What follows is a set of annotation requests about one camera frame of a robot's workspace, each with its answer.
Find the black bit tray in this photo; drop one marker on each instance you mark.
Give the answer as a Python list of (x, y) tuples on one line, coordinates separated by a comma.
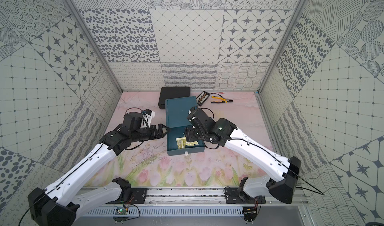
[(203, 96)]

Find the yellow handled pliers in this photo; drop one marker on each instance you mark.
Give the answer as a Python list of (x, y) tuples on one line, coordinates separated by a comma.
[(220, 100)]

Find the teal drawer cabinet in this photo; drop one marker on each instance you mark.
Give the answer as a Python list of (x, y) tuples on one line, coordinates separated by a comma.
[(177, 111)]

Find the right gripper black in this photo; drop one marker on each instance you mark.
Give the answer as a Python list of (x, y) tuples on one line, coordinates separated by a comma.
[(189, 134)]

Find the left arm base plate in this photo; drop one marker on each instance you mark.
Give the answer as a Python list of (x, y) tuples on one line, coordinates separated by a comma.
[(132, 196)]

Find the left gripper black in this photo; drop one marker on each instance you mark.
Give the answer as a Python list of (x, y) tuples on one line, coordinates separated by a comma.
[(154, 131)]

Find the green cookie packet two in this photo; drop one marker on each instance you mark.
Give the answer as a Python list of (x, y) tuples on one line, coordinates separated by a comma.
[(191, 144)]

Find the green cookie packet one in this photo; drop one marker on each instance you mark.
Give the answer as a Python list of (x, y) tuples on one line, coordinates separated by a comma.
[(181, 143)]

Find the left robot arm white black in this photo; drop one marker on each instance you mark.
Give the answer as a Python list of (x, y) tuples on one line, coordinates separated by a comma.
[(60, 205)]

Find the aluminium rail frame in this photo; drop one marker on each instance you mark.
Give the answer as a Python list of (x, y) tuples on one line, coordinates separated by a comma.
[(196, 196)]

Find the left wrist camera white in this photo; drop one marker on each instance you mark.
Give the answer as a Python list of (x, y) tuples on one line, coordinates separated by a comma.
[(148, 114)]

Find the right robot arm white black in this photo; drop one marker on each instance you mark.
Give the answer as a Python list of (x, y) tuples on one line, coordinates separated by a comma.
[(282, 173)]

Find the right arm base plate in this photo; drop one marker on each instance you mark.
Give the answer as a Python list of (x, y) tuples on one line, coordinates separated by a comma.
[(232, 196)]

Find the black case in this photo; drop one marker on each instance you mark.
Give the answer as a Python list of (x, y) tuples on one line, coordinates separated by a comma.
[(171, 92)]

